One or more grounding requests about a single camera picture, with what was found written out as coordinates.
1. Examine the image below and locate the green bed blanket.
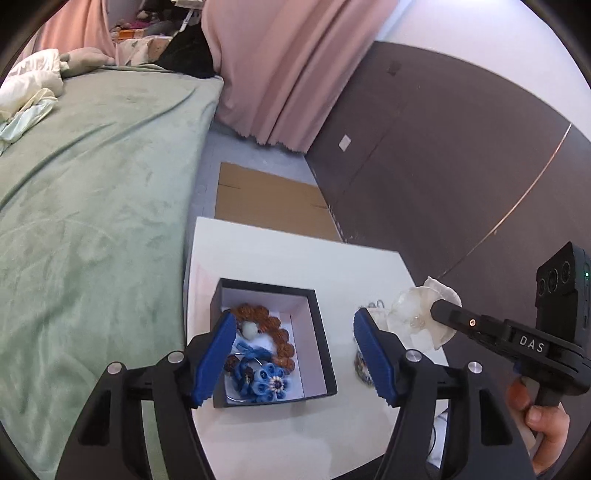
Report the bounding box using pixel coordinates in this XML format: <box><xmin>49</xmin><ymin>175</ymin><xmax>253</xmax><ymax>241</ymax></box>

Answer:
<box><xmin>0</xmin><ymin>62</ymin><xmax>225</xmax><ymax>480</ymax></box>

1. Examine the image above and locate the flat cardboard sheet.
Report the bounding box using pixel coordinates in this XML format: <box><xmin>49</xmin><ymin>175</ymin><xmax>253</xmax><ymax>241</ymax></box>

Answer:
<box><xmin>215</xmin><ymin>161</ymin><xmax>345</xmax><ymax>241</ymax></box>

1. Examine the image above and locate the person's right hand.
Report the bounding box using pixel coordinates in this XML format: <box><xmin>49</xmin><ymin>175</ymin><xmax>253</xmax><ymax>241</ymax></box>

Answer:
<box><xmin>507</xmin><ymin>381</ymin><xmax>571</xmax><ymax>476</ymax></box>

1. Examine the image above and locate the black cloth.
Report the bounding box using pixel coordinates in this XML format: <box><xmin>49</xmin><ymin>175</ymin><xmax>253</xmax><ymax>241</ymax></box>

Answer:
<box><xmin>154</xmin><ymin>23</ymin><xmax>218</xmax><ymax>79</ymax></box>

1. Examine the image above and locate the blue flower ornament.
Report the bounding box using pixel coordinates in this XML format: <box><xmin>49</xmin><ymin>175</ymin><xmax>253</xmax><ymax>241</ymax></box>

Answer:
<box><xmin>224</xmin><ymin>342</ymin><xmax>289</xmax><ymax>401</ymax></box>

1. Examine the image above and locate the white crumpled quilt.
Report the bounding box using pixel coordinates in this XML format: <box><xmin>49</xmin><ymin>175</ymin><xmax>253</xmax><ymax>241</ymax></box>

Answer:
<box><xmin>0</xmin><ymin>48</ymin><xmax>63</xmax><ymax>153</ymax></box>

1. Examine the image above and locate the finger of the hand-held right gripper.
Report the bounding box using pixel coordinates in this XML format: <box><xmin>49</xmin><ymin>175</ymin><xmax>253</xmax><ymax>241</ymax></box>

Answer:
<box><xmin>430</xmin><ymin>299</ymin><xmax>513</xmax><ymax>356</ymax></box>

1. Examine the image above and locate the wide pink curtain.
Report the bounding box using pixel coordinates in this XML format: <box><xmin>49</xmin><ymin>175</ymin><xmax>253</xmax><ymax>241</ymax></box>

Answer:
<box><xmin>201</xmin><ymin>0</ymin><xmax>400</xmax><ymax>153</ymax></box>

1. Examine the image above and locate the white cloth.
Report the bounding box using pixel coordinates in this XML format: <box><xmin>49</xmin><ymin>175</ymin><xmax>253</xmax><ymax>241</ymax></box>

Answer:
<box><xmin>427</xmin><ymin>401</ymin><xmax>451</xmax><ymax>467</ymax></box>

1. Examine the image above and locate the black jewelry box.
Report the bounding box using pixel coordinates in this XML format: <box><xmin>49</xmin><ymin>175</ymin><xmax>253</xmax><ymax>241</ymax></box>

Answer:
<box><xmin>210</xmin><ymin>278</ymin><xmax>339</xmax><ymax>409</ymax></box>

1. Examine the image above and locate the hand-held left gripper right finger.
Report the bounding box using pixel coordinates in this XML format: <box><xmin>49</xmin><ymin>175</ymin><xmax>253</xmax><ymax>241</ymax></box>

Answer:
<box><xmin>353</xmin><ymin>307</ymin><xmax>536</xmax><ymax>480</ymax></box>

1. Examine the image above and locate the narrow pink curtain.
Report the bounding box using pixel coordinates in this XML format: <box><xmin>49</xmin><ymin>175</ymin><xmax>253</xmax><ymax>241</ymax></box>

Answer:
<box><xmin>34</xmin><ymin>0</ymin><xmax>121</xmax><ymax>65</ymax></box>

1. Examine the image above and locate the patterned bead bracelet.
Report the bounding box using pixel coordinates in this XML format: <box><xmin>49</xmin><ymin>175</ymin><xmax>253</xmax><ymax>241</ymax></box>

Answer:
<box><xmin>353</xmin><ymin>337</ymin><xmax>376</xmax><ymax>386</ymax></box>

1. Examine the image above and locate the black cable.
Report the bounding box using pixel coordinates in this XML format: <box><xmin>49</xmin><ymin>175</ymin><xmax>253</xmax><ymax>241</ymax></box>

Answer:
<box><xmin>429</xmin><ymin>411</ymin><xmax>450</xmax><ymax>462</ymax></box>

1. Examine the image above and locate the brown bead bracelet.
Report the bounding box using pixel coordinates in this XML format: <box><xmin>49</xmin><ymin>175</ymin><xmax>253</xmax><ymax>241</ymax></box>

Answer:
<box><xmin>229</xmin><ymin>302</ymin><xmax>296</xmax><ymax>374</ymax></box>

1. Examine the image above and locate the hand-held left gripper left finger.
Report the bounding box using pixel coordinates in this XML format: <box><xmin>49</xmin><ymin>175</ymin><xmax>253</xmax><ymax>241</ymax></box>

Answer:
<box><xmin>55</xmin><ymin>310</ymin><xmax>238</xmax><ymax>480</ymax></box>

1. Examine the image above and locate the grey-green pillow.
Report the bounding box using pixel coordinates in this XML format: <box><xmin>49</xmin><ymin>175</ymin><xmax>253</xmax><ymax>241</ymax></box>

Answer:
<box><xmin>60</xmin><ymin>46</ymin><xmax>116</xmax><ymax>75</ymax></box>

